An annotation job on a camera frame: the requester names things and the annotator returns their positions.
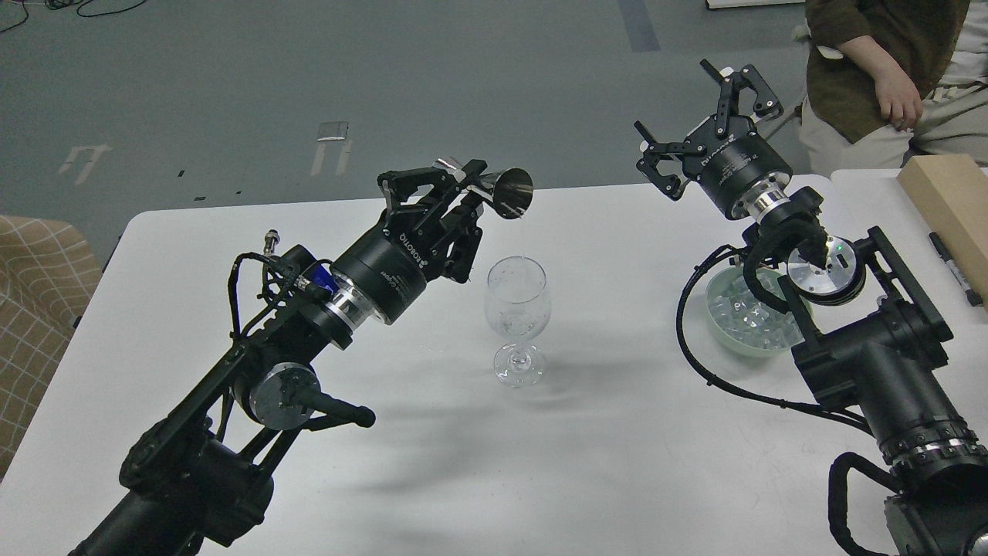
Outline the light wooden block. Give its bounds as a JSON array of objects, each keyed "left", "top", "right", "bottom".
[{"left": 897, "top": 154, "right": 987, "bottom": 300}]

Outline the black floor cable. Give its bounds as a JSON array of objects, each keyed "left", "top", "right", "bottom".
[{"left": 0, "top": 0, "right": 147, "bottom": 33}]

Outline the black marker pen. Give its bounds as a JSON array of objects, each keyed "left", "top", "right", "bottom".
[{"left": 928, "top": 232, "right": 984, "bottom": 307}]

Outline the clear wine glass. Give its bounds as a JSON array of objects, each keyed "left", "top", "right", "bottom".
[{"left": 485, "top": 256, "right": 553, "bottom": 388}]

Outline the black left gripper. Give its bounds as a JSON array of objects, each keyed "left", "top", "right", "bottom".
[{"left": 332, "top": 161, "right": 487, "bottom": 325}]

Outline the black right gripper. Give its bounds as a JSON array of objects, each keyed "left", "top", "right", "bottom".
[{"left": 634, "top": 59, "right": 793, "bottom": 221}]

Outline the green bowl of ice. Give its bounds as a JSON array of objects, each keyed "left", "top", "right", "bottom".
[{"left": 705, "top": 266, "right": 804, "bottom": 358}]

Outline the steel cocktail jigger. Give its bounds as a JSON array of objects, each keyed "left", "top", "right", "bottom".
[{"left": 431, "top": 156, "right": 534, "bottom": 219}]

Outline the tan checkered chair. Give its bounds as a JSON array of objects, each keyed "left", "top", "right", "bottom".
[{"left": 1, "top": 215, "right": 102, "bottom": 474}]

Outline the person's bare hand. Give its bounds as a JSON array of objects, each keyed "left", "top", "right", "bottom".
[{"left": 874, "top": 66, "right": 924, "bottom": 131}]

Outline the silver floor plate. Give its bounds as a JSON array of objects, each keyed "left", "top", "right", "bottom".
[{"left": 316, "top": 120, "right": 350, "bottom": 142}]

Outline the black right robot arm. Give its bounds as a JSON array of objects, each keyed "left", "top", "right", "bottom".
[{"left": 635, "top": 59, "right": 987, "bottom": 555}]

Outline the person in brown jacket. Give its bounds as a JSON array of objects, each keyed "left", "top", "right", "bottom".
[{"left": 800, "top": 1, "right": 987, "bottom": 176}]

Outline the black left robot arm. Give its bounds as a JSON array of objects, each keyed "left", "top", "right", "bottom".
[{"left": 72, "top": 159, "right": 489, "bottom": 555}]

